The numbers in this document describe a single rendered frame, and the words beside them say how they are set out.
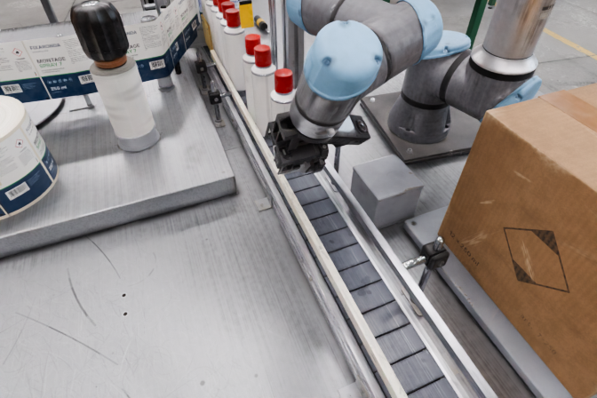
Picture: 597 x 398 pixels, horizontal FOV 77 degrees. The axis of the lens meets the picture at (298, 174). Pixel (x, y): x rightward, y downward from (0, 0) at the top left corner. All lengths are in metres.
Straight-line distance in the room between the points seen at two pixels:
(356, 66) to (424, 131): 0.56
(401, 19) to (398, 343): 0.42
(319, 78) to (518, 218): 0.34
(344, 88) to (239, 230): 0.42
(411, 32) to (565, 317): 0.40
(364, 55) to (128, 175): 0.58
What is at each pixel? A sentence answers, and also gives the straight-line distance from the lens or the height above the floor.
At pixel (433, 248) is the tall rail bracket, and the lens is 0.57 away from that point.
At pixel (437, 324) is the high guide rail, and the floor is 0.96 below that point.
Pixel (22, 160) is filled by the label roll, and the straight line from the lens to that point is 0.83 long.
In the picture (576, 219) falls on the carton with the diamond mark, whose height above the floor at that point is 1.07.
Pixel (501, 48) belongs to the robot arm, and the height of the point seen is 1.12.
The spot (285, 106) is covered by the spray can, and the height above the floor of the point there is 1.03.
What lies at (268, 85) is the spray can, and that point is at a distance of 0.79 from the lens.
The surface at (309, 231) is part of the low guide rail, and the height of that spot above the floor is 0.91.
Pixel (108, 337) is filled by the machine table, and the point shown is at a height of 0.83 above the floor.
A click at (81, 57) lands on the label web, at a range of 1.04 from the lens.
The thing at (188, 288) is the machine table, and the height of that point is 0.83.
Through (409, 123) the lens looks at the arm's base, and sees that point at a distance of 0.94.
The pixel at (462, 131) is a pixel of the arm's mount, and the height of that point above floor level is 0.85.
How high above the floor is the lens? 1.40
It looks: 43 degrees down
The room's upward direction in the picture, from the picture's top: straight up
